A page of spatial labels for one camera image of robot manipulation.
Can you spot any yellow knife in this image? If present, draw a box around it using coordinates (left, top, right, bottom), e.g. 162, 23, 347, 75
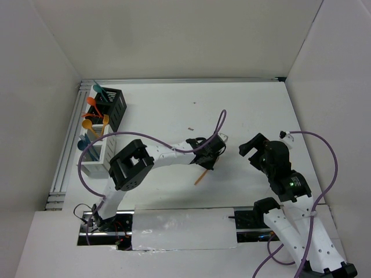
194, 170, 209, 186

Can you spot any yellow fork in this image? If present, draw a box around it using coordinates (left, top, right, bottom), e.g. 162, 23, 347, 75
100, 114, 110, 136

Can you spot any yellow spoon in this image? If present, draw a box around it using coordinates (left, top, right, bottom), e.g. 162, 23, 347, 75
82, 119, 100, 138

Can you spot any teal spoon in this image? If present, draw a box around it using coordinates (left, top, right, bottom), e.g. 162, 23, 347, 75
93, 81, 110, 103

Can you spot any dark blue fork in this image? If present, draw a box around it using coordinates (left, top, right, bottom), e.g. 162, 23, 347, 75
79, 135, 98, 161

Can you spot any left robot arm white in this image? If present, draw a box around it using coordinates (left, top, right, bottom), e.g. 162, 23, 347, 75
92, 133, 228, 231

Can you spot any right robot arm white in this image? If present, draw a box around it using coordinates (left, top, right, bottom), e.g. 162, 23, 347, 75
239, 131, 358, 277

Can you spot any white foil panel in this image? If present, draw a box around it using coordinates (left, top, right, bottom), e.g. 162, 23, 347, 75
132, 208, 238, 251

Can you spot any white utensil caddy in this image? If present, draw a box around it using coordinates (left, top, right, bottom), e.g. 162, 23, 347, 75
79, 124, 116, 179

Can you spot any black utensil caddy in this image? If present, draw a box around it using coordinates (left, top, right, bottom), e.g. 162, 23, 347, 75
83, 87, 127, 132

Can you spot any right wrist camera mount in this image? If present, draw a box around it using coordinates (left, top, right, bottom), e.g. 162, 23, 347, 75
279, 131, 294, 146

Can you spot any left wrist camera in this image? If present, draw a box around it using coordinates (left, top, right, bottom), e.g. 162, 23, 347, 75
218, 133, 228, 144

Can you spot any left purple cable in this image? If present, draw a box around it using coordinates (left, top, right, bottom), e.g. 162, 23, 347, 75
78, 109, 227, 203

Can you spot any aluminium frame rail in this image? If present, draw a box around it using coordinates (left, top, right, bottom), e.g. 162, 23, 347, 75
81, 76, 287, 86

